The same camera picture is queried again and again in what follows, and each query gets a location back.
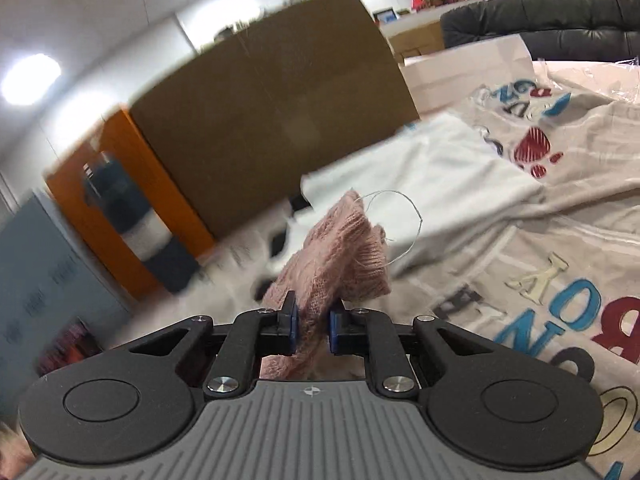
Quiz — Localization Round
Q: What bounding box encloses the large blue foam board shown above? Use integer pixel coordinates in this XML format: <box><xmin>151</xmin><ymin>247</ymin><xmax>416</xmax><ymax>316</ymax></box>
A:
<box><xmin>0</xmin><ymin>189</ymin><xmax>132</xmax><ymax>378</ymax></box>

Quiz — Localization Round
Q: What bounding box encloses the black leather chair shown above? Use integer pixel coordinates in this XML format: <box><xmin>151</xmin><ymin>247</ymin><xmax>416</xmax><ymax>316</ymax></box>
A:
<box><xmin>440</xmin><ymin>0</ymin><xmax>640</xmax><ymax>62</ymax></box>

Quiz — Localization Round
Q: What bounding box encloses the clear plastic bag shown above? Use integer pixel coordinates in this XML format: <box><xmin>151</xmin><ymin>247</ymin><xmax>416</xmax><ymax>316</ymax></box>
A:
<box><xmin>544</xmin><ymin>56</ymin><xmax>640</xmax><ymax>107</ymax></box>

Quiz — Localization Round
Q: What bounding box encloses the orange board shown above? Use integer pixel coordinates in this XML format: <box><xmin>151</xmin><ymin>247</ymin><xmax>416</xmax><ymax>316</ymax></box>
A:
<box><xmin>44</xmin><ymin>109</ymin><xmax>217</xmax><ymax>303</ymax></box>

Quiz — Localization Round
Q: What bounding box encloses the wooden counter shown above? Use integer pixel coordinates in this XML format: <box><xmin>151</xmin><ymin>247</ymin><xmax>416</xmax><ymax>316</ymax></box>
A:
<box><xmin>386</xmin><ymin>9</ymin><xmax>447</xmax><ymax>60</ymax></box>

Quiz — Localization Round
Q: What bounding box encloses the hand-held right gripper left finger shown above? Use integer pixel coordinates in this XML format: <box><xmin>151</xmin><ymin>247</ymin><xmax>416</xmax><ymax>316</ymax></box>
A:
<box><xmin>122</xmin><ymin>293</ymin><xmax>301</xmax><ymax>414</ymax></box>

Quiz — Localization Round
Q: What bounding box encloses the pink knit sweater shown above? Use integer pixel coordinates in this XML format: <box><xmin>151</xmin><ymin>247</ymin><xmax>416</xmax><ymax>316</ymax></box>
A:
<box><xmin>257</xmin><ymin>189</ymin><xmax>394</xmax><ymax>382</ymax></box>

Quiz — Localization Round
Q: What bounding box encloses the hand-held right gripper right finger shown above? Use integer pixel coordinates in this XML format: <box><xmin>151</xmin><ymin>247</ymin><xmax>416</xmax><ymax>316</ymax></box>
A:
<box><xmin>327</xmin><ymin>300</ymin><xmax>502</xmax><ymax>411</ymax></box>

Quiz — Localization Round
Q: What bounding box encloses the white garment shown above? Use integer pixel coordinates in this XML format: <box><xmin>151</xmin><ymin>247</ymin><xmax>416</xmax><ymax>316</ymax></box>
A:
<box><xmin>299</xmin><ymin>111</ymin><xmax>545</xmax><ymax>277</ymax></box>

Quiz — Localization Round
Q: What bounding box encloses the brown cardboard panel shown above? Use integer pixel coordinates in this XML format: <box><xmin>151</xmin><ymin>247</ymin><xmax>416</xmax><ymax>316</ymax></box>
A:
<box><xmin>126</xmin><ymin>0</ymin><xmax>422</xmax><ymax>240</ymax></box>

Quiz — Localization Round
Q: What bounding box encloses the dark blue thermos bottle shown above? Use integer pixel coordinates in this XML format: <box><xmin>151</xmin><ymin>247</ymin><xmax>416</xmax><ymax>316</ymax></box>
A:
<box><xmin>81</xmin><ymin>156</ymin><xmax>200</xmax><ymax>295</ymax></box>

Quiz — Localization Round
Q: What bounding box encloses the black and white cloth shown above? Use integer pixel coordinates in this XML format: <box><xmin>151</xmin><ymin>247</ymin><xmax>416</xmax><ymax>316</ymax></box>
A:
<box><xmin>252</xmin><ymin>197</ymin><xmax>313</xmax><ymax>303</ymax></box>

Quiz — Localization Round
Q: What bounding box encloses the thin tag string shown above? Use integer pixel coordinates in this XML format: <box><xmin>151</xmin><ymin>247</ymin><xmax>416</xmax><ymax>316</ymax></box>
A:
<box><xmin>356</xmin><ymin>189</ymin><xmax>424</xmax><ymax>267</ymax></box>

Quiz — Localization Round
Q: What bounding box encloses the square ceiling light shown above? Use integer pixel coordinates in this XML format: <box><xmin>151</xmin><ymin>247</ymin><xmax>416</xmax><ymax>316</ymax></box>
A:
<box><xmin>0</xmin><ymin>52</ymin><xmax>64</xmax><ymax>107</ymax></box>

